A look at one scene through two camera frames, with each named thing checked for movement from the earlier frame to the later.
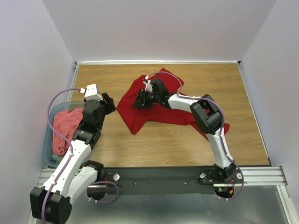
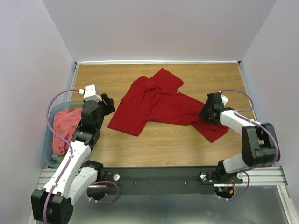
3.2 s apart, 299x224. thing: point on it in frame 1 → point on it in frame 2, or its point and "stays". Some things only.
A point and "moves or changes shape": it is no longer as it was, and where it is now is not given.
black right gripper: [138, 102] → [202, 113]
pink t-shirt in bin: [66, 121] stays
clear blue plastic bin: [51, 159] stays
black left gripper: [110, 106] stays
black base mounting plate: [169, 180] stays
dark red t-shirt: [142, 118] moves or changes shape
